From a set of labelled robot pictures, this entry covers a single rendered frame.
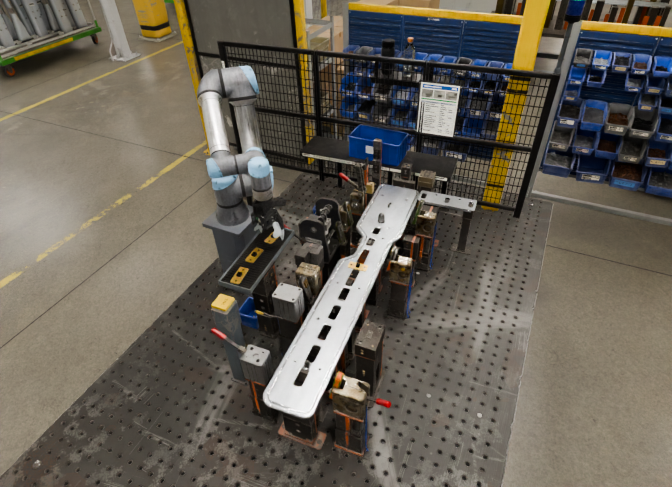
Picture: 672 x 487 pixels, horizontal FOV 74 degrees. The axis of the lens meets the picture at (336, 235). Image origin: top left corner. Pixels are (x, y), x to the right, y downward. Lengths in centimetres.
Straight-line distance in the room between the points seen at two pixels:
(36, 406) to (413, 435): 221
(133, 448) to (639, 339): 289
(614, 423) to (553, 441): 37
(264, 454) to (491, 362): 99
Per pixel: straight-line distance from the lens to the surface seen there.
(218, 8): 430
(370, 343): 164
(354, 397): 149
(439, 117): 260
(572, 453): 281
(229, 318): 166
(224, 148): 177
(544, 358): 309
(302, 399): 156
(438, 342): 209
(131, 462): 197
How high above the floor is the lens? 234
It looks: 39 degrees down
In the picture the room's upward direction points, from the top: 2 degrees counter-clockwise
